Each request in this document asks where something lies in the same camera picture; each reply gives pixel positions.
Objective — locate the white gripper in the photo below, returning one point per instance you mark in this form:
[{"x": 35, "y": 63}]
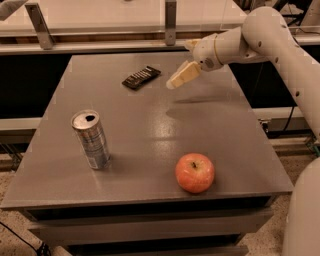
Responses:
[{"x": 204, "y": 52}]

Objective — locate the black rxbar chocolate wrapper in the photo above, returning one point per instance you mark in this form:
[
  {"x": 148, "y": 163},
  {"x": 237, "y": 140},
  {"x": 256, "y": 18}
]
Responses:
[{"x": 136, "y": 80}]

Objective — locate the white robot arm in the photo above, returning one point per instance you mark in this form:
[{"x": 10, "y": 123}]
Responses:
[{"x": 265, "y": 36}]

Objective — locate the red apple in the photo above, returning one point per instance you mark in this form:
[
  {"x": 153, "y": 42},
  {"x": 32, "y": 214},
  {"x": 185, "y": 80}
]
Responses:
[{"x": 194, "y": 173}]

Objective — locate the silver drink can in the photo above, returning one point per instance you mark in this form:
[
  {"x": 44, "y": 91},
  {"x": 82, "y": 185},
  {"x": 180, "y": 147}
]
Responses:
[{"x": 89, "y": 130}]

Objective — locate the grey drawer cabinet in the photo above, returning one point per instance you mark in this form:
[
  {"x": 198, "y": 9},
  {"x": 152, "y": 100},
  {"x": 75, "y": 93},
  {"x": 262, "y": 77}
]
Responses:
[{"x": 144, "y": 227}]

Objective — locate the middle metal bracket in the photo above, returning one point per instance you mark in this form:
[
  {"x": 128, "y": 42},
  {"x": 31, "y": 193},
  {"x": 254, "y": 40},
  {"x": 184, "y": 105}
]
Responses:
[{"x": 170, "y": 22}]

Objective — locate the metal bracket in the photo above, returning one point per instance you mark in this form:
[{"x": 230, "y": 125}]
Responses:
[
  {"x": 39, "y": 24},
  {"x": 170, "y": 22}
]

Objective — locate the left metal bracket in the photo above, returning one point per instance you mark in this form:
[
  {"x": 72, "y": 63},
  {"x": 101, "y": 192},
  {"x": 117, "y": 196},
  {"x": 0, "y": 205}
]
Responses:
[{"x": 39, "y": 24}]

